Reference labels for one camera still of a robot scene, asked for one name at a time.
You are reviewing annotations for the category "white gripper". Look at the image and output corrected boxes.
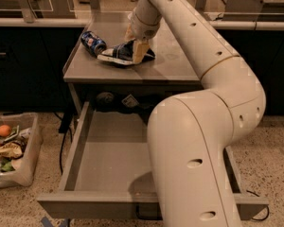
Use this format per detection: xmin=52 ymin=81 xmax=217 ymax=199
xmin=124 ymin=12 xmax=160 ymax=63

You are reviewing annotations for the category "blue chip bag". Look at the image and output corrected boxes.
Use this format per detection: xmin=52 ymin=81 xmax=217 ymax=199
xmin=98 ymin=40 xmax=155 ymax=66

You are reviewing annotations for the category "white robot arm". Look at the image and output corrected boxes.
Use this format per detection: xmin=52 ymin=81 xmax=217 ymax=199
xmin=131 ymin=0 xmax=266 ymax=227

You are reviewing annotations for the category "open grey top drawer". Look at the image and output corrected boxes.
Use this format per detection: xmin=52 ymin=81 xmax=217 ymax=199
xmin=36 ymin=101 xmax=270 ymax=220

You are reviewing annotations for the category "blue soda can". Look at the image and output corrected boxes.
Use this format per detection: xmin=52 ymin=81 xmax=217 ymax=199
xmin=80 ymin=31 xmax=107 ymax=57

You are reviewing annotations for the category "grey metal cabinet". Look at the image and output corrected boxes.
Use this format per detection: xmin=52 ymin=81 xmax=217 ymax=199
xmin=63 ymin=12 xmax=203 ymax=114

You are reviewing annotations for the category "white paper tag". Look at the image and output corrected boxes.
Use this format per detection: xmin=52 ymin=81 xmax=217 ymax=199
xmin=121 ymin=95 xmax=138 ymax=108

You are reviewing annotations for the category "orange fruit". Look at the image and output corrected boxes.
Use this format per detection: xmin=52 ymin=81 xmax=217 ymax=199
xmin=0 ymin=125 xmax=11 ymax=137

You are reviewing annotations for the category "crumpled snack wrapper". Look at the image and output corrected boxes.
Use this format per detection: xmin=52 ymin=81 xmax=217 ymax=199
xmin=0 ymin=142 xmax=23 ymax=159

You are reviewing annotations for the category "clear plastic bin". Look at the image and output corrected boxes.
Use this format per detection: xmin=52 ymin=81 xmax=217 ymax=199
xmin=0 ymin=113 xmax=42 ymax=188

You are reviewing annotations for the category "black power cable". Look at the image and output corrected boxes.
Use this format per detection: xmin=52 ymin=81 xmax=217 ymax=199
xmin=52 ymin=112 xmax=74 ymax=175

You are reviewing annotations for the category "black cable right floor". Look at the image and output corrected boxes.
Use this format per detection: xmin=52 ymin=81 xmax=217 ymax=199
xmin=245 ymin=189 xmax=270 ymax=222

